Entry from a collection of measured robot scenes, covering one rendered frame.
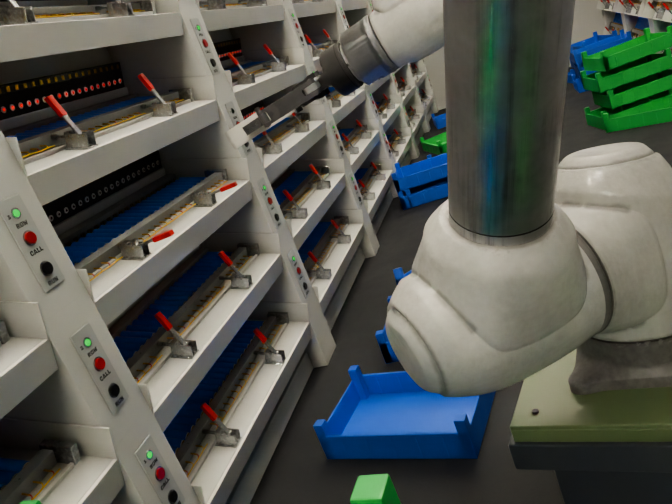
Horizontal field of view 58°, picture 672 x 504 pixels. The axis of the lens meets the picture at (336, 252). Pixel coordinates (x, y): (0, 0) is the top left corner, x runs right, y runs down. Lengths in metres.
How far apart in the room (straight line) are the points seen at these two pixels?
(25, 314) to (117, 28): 0.56
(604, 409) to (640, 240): 0.20
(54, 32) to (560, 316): 0.81
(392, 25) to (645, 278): 0.47
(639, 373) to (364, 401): 0.69
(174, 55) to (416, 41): 0.66
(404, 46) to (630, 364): 0.51
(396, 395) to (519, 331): 0.73
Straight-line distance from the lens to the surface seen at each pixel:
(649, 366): 0.81
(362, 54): 0.92
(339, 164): 2.07
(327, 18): 2.73
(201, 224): 1.17
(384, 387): 1.34
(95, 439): 0.89
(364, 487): 0.36
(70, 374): 0.85
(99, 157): 1.00
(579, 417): 0.78
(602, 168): 0.74
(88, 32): 1.11
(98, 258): 1.00
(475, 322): 0.60
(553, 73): 0.52
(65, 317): 0.86
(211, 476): 1.11
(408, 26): 0.90
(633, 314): 0.75
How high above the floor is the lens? 0.70
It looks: 17 degrees down
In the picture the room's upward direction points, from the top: 21 degrees counter-clockwise
